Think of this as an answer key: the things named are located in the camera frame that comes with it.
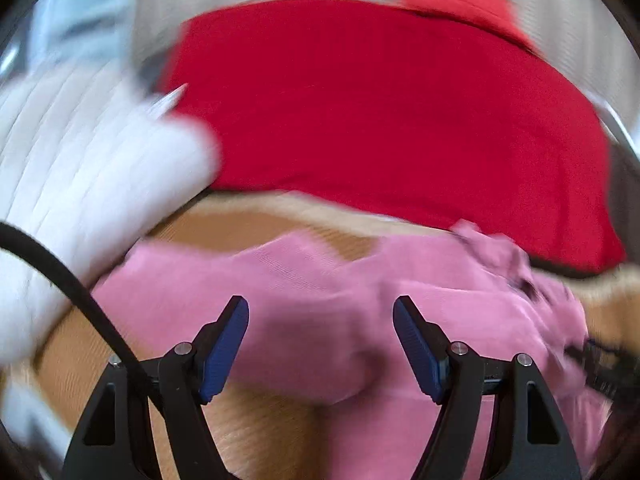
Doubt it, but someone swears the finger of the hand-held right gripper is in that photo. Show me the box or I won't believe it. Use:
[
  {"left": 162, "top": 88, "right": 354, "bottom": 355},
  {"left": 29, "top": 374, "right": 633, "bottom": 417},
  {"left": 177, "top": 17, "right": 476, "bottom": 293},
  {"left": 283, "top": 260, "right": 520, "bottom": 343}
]
[{"left": 565, "top": 340, "right": 626, "bottom": 403}]

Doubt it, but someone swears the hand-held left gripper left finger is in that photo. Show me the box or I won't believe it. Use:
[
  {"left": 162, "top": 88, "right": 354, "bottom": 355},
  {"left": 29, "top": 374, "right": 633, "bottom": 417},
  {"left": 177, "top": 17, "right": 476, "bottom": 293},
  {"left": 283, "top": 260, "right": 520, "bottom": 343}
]
[{"left": 60, "top": 296, "right": 249, "bottom": 480}]

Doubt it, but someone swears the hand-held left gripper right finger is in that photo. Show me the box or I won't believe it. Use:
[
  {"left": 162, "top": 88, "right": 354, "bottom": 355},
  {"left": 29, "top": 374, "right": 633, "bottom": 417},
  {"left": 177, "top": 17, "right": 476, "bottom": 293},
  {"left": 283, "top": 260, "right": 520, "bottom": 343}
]
[{"left": 392, "top": 296, "right": 583, "bottom": 480}]

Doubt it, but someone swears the pink corduroy garment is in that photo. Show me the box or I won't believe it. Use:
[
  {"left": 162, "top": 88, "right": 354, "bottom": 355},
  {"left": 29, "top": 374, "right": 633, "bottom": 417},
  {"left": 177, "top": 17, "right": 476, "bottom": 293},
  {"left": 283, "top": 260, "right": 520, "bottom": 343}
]
[{"left": 92, "top": 220, "right": 613, "bottom": 480}]

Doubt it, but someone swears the woven rattan mat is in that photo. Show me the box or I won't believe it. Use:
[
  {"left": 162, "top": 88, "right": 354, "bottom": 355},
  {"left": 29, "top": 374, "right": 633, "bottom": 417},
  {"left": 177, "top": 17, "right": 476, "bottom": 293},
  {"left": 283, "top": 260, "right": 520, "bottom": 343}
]
[{"left": 30, "top": 195, "right": 640, "bottom": 480}]

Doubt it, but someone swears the red fleece blanket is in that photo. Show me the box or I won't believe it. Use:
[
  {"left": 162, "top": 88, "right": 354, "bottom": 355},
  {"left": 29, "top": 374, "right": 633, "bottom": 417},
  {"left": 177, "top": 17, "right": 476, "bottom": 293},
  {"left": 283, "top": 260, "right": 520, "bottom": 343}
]
[{"left": 160, "top": 0, "right": 628, "bottom": 278}]

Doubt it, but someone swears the white quilted blanket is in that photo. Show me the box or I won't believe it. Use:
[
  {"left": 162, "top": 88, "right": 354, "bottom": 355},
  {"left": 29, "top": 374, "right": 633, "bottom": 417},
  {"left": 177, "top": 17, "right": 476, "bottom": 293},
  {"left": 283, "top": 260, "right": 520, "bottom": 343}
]
[{"left": 0, "top": 60, "right": 221, "bottom": 363}]

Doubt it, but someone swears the small white patterned tag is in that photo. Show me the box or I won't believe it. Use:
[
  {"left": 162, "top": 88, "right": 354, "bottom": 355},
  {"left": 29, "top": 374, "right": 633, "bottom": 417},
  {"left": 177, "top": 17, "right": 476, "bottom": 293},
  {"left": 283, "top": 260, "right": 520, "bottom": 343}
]
[{"left": 144, "top": 82, "right": 189, "bottom": 120}]

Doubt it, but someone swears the red pillow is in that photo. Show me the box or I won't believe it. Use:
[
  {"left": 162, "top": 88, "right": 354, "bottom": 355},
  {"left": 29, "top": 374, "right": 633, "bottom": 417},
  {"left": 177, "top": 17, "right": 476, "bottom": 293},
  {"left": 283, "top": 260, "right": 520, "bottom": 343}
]
[{"left": 400, "top": 0, "right": 532, "bottom": 55}]

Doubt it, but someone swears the light blue cloth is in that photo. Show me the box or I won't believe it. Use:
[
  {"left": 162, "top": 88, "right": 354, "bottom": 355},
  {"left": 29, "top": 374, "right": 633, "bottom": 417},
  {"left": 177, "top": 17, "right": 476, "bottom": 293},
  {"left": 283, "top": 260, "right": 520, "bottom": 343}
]
[{"left": 27, "top": 0, "right": 148, "bottom": 63}]

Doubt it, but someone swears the black cable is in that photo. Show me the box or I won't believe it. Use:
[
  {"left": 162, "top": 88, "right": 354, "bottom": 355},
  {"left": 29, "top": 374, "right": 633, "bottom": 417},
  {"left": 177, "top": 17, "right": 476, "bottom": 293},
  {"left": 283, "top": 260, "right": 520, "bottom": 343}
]
[{"left": 0, "top": 222, "right": 156, "bottom": 403}]

